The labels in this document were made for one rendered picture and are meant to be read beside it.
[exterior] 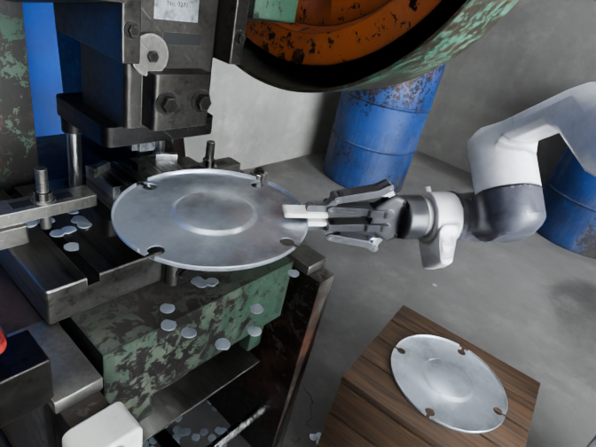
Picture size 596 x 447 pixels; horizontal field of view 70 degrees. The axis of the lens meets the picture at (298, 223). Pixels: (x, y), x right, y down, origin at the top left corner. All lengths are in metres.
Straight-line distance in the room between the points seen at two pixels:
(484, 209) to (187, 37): 0.51
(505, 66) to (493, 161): 3.13
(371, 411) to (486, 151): 0.64
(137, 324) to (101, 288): 0.07
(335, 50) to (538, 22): 3.00
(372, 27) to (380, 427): 0.84
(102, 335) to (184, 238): 0.18
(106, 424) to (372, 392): 0.64
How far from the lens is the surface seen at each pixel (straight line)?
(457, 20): 0.75
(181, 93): 0.67
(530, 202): 0.71
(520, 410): 1.24
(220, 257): 0.57
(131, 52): 0.61
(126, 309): 0.71
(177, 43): 0.69
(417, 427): 1.06
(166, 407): 1.01
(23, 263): 0.72
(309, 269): 0.86
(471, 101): 3.91
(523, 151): 0.73
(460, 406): 1.15
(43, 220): 0.78
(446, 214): 0.73
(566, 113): 0.60
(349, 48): 0.87
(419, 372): 1.17
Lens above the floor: 1.13
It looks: 29 degrees down
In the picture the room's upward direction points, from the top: 13 degrees clockwise
